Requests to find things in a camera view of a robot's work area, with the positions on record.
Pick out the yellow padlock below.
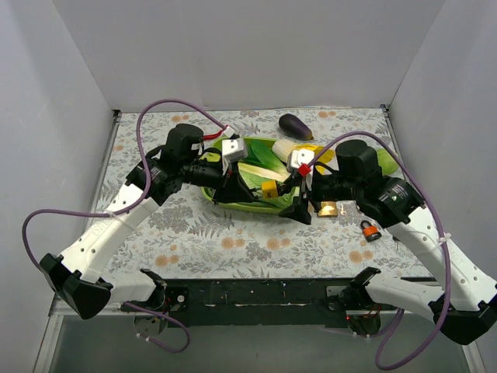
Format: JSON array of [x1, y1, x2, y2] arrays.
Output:
[[261, 180, 288, 199]]

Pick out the large brass padlock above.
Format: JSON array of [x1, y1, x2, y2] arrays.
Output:
[[318, 201, 339, 218]]

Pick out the orange black padlock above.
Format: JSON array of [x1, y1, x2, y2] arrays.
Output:
[[360, 220, 382, 242]]

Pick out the black key bunch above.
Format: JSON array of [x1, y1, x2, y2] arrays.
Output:
[[392, 236, 401, 251]]

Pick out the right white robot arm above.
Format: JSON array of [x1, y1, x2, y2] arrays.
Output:
[[279, 139, 496, 345]]

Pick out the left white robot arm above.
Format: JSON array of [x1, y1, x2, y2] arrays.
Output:
[[40, 124, 255, 319]]

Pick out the green oval tray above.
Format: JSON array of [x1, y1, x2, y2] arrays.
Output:
[[218, 138, 292, 214]]

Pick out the large napa cabbage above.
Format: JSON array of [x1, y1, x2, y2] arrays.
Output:
[[236, 162, 300, 208]]

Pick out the yellow leaf cabbage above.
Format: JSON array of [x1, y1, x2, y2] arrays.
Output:
[[272, 139, 335, 164]]

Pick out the green bok choy leaves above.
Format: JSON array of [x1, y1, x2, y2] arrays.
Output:
[[244, 139, 287, 173]]

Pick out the red chili pepper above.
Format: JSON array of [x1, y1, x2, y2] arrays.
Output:
[[203, 131, 224, 141]]

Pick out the purple eggplant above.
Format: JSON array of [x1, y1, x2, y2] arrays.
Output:
[[278, 113, 314, 141]]

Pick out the round green cabbage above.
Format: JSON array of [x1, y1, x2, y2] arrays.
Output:
[[377, 148, 399, 176]]

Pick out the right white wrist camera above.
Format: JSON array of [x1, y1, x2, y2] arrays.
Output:
[[287, 149, 315, 189]]

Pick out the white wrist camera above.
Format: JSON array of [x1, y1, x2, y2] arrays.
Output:
[[287, 149, 315, 189], [221, 138, 249, 173]]

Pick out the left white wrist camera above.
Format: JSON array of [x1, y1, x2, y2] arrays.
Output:
[[221, 138, 249, 173]]

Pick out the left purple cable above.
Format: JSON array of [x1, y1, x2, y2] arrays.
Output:
[[21, 99, 234, 354]]

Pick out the purple cable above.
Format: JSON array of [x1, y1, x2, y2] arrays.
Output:
[[21, 99, 234, 354], [306, 131, 454, 371]]

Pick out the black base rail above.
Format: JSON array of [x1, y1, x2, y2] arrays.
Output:
[[161, 277, 352, 328]]

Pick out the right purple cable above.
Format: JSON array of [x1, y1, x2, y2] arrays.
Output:
[[306, 131, 454, 371]]

